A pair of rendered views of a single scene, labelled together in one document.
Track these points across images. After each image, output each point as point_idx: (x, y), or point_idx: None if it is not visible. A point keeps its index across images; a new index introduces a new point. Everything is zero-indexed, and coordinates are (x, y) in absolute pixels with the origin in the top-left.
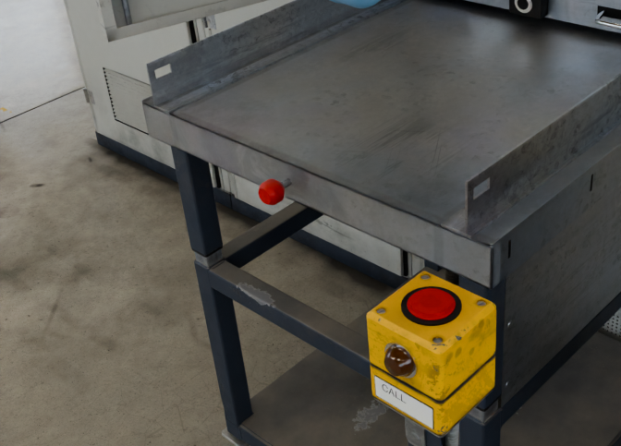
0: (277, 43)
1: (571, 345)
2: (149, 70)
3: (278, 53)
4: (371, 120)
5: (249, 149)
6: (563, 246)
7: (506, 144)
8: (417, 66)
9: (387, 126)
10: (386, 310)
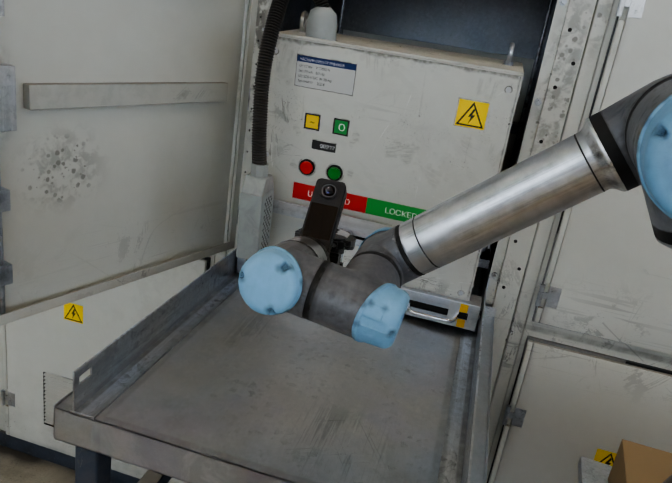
0: (164, 331)
1: None
2: (75, 377)
3: (167, 340)
4: (295, 411)
5: (204, 456)
6: None
7: (415, 427)
8: (294, 350)
9: (312, 416)
10: None
